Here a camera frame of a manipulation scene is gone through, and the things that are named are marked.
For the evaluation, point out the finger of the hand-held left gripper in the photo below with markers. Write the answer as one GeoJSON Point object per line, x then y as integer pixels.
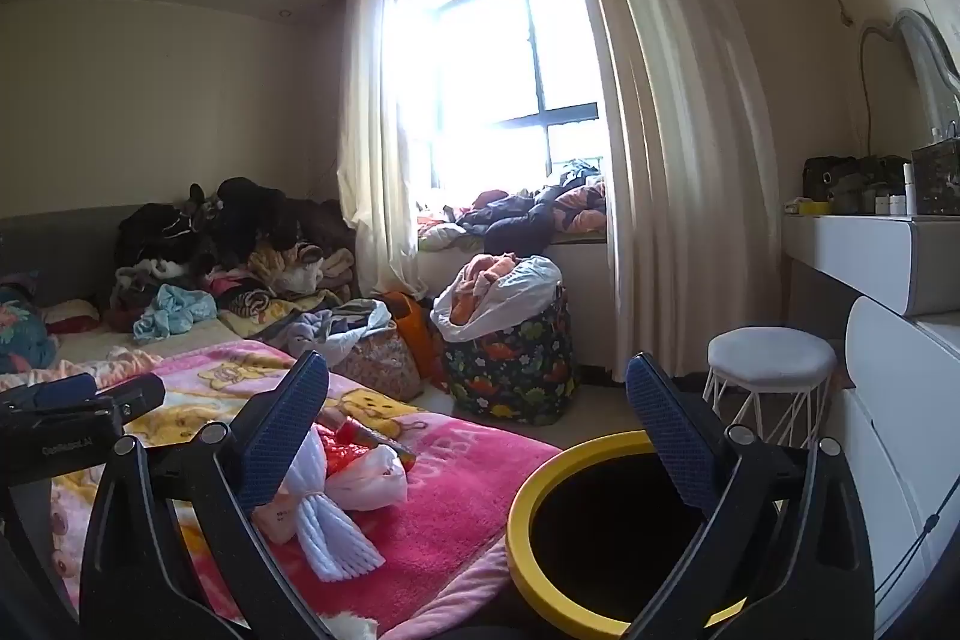
{"type": "Point", "coordinates": [135, 396]}
{"type": "Point", "coordinates": [64, 389]}

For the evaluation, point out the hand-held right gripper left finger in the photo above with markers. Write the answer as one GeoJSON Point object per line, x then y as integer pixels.
{"type": "Point", "coordinates": [281, 434]}

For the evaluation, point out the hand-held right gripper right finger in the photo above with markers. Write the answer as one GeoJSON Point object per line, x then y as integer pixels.
{"type": "Point", "coordinates": [671, 434]}

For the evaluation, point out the red snack wrapper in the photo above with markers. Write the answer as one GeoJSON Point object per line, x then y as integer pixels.
{"type": "Point", "coordinates": [352, 452]}

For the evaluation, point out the pale pink packet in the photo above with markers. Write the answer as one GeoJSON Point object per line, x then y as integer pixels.
{"type": "Point", "coordinates": [274, 521]}

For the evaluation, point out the white and red trash bundle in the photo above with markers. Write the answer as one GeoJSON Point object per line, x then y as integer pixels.
{"type": "Point", "coordinates": [330, 535]}

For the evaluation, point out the yellow-rimmed black trash bin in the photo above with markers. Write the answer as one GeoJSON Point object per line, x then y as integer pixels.
{"type": "Point", "coordinates": [525, 535]}

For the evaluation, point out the red pillow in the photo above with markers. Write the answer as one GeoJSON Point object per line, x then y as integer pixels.
{"type": "Point", "coordinates": [71, 314]}

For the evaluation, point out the light blue garment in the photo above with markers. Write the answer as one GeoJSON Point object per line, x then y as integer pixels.
{"type": "Point", "coordinates": [172, 310]}

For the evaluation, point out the grey and white clothes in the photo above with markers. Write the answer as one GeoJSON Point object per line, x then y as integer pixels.
{"type": "Point", "coordinates": [337, 329]}

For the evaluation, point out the floral fabric bag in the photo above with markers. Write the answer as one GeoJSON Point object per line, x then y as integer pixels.
{"type": "Point", "coordinates": [382, 366]}

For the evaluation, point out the grey headboard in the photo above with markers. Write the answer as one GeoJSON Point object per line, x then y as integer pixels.
{"type": "Point", "coordinates": [60, 250]}

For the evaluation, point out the orange bag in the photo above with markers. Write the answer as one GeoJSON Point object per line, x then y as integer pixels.
{"type": "Point", "coordinates": [416, 329]}

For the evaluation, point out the dinosaur print laundry basket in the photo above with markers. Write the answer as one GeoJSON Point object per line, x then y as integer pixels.
{"type": "Point", "coordinates": [510, 370]}

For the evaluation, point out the pink cartoon blanket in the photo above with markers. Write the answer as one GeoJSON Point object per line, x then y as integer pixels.
{"type": "Point", "coordinates": [450, 482]}

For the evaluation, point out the dark clothes pile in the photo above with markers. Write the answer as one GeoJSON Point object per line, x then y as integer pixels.
{"type": "Point", "coordinates": [240, 220]}

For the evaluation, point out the white paper scrap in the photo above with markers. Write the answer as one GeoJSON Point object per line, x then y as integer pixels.
{"type": "Point", "coordinates": [352, 626]}

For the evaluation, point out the large white plastic bag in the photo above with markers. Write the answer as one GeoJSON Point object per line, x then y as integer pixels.
{"type": "Point", "coordinates": [525, 287]}

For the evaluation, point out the white drawer cabinet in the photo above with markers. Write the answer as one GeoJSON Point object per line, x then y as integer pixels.
{"type": "Point", "coordinates": [900, 400]}

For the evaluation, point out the orange garment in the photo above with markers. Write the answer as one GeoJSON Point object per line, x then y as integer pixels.
{"type": "Point", "coordinates": [484, 280]}

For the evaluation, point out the white vanity desk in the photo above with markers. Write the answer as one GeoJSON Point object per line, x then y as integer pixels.
{"type": "Point", "coordinates": [847, 250]}

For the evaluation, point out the small yellow item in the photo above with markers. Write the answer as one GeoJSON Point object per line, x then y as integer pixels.
{"type": "Point", "coordinates": [806, 206]}

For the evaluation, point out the clothes heap on window bench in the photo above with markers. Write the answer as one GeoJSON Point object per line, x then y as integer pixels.
{"type": "Point", "coordinates": [525, 209]}

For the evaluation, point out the sheer cream curtain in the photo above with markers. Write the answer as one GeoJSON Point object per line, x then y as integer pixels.
{"type": "Point", "coordinates": [375, 160]}

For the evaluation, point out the black handbag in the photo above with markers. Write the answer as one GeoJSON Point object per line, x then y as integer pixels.
{"type": "Point", "coordinates": [847, 179]}

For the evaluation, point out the long cream curtain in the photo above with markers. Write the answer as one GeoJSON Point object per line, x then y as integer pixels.
{"type": "Point", "coordinates": [675, 123]}

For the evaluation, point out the small white bottles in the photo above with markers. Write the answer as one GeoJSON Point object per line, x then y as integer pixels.
{"type": "Point", "coordinates": [889, 205]}

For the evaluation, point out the dark storage box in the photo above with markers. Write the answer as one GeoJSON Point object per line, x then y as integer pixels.
{"type": "Point", "coordinates": [937, 179]}

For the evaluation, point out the black-framed window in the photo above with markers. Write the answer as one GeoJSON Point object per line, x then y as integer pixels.
{"type": "Point", "coordinates": [529, 55]}

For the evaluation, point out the white-framed mirror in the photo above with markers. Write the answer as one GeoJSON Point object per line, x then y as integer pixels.
{"type": "Point", "coordinates": [934, 70]}

